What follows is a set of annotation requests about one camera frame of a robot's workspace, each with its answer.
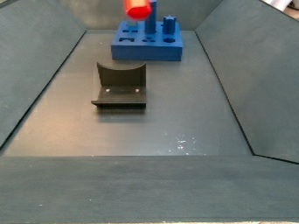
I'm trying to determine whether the red hexagonal prism block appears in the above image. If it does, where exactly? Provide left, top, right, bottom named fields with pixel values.
left=124, top=0, right=152, bottom=20

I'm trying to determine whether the black curved cradle stand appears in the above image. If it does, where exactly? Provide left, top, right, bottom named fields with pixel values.
left=91, top=64, right=145, bottom=109

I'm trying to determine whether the blue shape-sorter base block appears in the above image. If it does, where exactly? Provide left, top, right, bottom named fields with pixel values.
left=111, top=21, right=183, bottom=61

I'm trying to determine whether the dark blue cylinder peg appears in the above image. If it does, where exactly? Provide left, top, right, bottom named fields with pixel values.
left=144, top=0, right=156, bottom=34

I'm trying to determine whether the light blue square peg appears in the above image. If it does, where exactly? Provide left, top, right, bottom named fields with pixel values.
left=127, top=19, right=137, bottom=27

